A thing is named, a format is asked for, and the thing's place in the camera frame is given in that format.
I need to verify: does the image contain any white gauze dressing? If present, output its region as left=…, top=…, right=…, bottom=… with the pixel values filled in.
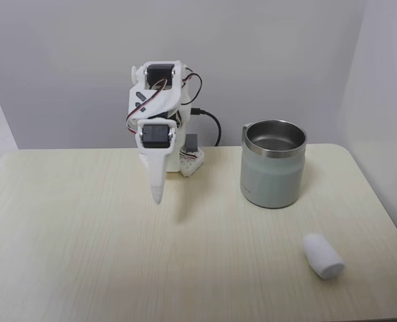
left=302, top=232, right=347, bottom=280

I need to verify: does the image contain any grey-green steel cup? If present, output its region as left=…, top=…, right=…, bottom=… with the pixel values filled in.
left=240, top=119, right=308, bottom=210

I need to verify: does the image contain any grey clamp block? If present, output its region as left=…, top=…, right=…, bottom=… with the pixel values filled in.
left=184, top=133, right=200, bottom=152

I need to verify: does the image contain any black cable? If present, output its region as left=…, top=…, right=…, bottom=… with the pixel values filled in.
left=190, top=107, right=222, bottom=148

